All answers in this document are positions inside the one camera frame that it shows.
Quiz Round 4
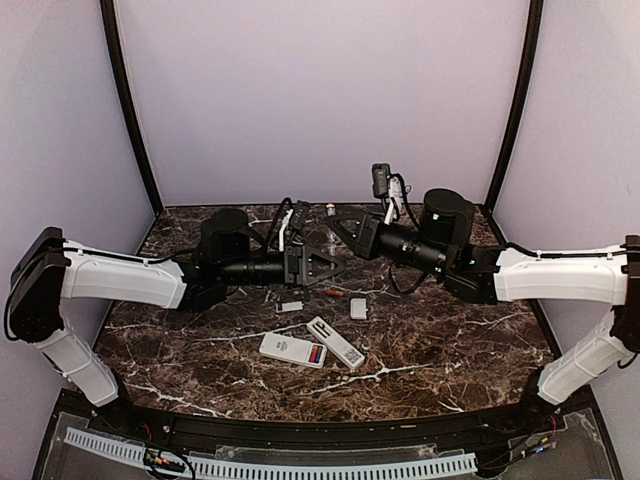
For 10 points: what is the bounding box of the clear handle screwdriver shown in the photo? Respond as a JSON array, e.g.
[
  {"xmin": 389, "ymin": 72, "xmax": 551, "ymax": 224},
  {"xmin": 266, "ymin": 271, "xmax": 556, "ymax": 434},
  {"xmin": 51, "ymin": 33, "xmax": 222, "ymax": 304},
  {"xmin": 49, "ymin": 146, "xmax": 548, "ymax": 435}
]
[{"xmin": 325, "ymin": 203, "xmax": 337, "ymax": 256}]

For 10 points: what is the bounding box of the black frame post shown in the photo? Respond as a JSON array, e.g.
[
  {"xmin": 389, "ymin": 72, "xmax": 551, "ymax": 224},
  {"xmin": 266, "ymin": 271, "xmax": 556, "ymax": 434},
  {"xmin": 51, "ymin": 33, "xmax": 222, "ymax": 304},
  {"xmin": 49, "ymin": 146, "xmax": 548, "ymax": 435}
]
[
  {"xmin": 99, "ymin": 0, "xmax": 164, "ymax": 216},
  {"xmin": 484, "ymin": 0, "xmax": 544, "ymax": 214}
]

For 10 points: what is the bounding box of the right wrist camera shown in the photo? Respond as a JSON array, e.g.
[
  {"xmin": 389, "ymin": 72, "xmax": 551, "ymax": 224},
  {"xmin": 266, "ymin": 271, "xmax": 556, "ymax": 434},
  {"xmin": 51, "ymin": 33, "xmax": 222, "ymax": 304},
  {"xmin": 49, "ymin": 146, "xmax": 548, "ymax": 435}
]
[{"xmin": 371, "ymin": 163, "xmax": 408, "ymax": 225}]

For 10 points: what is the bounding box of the red battery in small remote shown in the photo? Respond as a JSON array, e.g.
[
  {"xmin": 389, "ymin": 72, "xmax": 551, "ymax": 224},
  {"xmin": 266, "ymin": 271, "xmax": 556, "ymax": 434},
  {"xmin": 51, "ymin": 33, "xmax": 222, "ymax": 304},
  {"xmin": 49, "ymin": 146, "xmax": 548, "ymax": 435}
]
[{"xmin": 308, "ymin": 344, "xmax": 326, "ymax": 367}]

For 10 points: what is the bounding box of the black front table rail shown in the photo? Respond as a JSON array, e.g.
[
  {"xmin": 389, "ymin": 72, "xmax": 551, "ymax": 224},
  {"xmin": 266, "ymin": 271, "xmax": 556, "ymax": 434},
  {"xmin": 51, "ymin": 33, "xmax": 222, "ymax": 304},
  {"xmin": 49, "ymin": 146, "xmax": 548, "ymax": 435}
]
[{"xmin": 84, "ymin": 399, "xmax": 566, "ymax": 454}]

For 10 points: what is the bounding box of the white slotted cable duct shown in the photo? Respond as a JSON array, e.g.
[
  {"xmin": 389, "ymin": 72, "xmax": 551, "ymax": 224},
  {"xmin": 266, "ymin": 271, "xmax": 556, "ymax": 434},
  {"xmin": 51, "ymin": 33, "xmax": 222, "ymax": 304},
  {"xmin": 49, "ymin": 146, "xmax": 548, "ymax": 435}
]
[{"xmin": 64, "ymin": 427, "xmax": 477, "ymax": 479}]

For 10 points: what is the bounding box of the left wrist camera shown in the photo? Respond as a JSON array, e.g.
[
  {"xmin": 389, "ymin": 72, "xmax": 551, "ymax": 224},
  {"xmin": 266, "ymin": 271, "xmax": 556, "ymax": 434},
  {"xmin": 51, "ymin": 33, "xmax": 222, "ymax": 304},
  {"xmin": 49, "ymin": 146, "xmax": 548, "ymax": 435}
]
[{"xmin": 277, "ymin": 200, "xmax": 311, "ymax": 252}]

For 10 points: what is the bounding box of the small remote battery cover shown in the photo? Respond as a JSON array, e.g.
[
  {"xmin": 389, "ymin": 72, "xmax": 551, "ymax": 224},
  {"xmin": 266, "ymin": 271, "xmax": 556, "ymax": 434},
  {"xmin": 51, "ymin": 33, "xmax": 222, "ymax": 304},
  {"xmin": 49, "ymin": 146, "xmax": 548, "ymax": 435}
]
[{"xmin": 350, "ymin": 298, "xmax": 368, "ymax": 320}]

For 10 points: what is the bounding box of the long white remote control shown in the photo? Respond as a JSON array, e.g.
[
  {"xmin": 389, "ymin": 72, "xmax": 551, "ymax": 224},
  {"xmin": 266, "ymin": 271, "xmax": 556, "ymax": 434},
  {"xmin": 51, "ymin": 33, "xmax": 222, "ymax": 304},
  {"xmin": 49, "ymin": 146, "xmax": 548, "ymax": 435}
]
[{"xmin": 307, "ymin": 316, "xmax": 365, "ymax": 371}]

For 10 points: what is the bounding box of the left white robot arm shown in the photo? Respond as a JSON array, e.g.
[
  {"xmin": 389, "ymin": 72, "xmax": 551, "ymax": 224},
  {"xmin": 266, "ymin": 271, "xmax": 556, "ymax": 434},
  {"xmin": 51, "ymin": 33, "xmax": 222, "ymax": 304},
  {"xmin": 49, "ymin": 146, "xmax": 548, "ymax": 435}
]
[{"xmin": 3, "ymin": 208, "xmax": 345, "ymax": 436}]

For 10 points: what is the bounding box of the small white remote control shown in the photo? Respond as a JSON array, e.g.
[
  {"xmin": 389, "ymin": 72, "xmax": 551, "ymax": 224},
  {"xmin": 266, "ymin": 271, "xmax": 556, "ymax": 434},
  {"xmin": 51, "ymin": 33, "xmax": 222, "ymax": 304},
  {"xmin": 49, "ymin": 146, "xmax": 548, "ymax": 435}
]
[{"xmin": 259, "ymin": 333, "xmax": 324, "ymax": 369}]

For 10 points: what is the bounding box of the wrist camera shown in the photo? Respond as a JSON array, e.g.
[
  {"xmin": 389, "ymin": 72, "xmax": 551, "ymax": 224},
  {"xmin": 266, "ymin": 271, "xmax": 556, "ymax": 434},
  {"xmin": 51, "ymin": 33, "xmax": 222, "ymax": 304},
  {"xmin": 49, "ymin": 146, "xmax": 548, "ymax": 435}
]
[
  {"xmin": 371, "ymin": 163, "xmax": 408, "ymax": 225},
  {"xmin": 277, "ymin": 200, "xmax": 311, "ymax": 252}
]

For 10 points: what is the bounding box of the right black frame post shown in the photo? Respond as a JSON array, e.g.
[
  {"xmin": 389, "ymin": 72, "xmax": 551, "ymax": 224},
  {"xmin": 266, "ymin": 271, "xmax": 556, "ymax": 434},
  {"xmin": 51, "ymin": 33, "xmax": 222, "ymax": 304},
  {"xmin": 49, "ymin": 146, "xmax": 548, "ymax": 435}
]
[{"xmin": 484, "ymin": 0, "xmax": 544, "ymax": 214}]

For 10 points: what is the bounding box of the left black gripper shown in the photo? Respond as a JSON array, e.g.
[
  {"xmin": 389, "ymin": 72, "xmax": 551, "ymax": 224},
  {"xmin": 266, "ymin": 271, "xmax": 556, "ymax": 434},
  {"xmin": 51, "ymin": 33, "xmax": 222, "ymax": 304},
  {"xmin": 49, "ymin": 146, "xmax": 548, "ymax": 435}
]
[{"xmin": 219, "ymin": 243, "xmax": 348, "ymax": 289}]

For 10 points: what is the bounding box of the white battery cover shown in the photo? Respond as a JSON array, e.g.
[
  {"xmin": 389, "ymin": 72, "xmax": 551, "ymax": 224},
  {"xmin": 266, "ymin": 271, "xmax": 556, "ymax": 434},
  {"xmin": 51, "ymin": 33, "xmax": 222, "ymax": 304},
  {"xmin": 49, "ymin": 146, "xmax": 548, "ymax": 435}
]
[{"xmin": 276, "ymin": 301, "xmax": 304, "ymax": 313}]

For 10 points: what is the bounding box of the left black frame post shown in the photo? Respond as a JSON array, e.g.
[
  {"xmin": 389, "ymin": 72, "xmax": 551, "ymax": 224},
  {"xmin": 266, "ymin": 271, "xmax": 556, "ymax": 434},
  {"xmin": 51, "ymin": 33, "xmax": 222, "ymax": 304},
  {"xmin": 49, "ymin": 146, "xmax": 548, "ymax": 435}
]
[{"xmin": 99, "ymin": 0, "xmax": 164, "ymax": 216}]

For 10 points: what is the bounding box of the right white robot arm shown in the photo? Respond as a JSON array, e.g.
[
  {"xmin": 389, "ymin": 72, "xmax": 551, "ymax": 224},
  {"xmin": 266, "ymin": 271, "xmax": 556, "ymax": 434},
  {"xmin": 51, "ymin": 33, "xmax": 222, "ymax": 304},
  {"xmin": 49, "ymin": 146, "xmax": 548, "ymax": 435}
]
[{"xmin": 327, "ymin": 189, "xmax": 639, "ymax": 434}]

